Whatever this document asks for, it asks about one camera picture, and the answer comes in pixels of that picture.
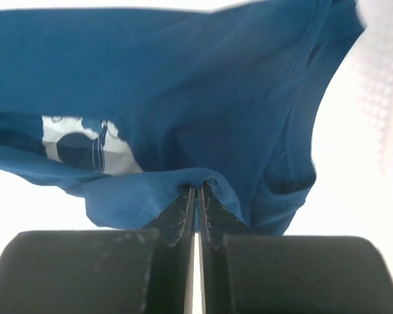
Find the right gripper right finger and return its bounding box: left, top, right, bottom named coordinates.
left=198, top=184, right=393, bottom=314

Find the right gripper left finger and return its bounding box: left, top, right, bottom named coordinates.
left=0, top=188, right=196, bottom=314

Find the white plastic laundry basket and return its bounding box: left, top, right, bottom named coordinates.
left=352, top=1, right=393, bottom=178

